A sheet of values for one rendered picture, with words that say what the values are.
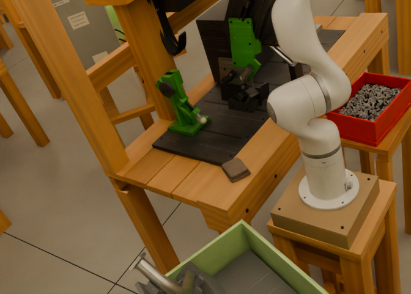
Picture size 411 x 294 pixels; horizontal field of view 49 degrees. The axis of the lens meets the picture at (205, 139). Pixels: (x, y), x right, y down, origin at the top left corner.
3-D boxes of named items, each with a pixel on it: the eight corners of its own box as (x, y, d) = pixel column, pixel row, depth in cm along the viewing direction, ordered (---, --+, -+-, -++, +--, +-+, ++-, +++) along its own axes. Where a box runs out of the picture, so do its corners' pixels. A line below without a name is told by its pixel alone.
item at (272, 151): (389, 38, 244) (388, 12, 235) (237, 239, 162) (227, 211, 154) (363, 37, 252) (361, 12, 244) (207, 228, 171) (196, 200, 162)
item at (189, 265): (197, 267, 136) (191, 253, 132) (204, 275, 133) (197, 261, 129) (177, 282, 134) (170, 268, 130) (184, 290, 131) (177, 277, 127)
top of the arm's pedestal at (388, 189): (397, 191, 151) (397, 182, 149) (361, 263, 133) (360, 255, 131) (309, 171, 171) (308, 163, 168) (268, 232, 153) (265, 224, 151)
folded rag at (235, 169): (221, 169, 172) (219, 163, 170) (240, 160, 173) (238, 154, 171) (232, 183, 164) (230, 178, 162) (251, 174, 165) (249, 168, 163)
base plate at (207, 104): (346, 33, 234) (346, 29, 233) (228, 169, 174) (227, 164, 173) (276, 30, 260) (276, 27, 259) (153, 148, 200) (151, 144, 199)
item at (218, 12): (275, 54, 233) (261, -9, 214) (243, 86, 217) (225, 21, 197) (246, 52, 245) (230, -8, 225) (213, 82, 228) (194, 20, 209)
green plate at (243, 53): (265, 63, 197) (262, 14, 189) (254, 68, 192) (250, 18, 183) (243, 61, 204) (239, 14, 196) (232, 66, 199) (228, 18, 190)
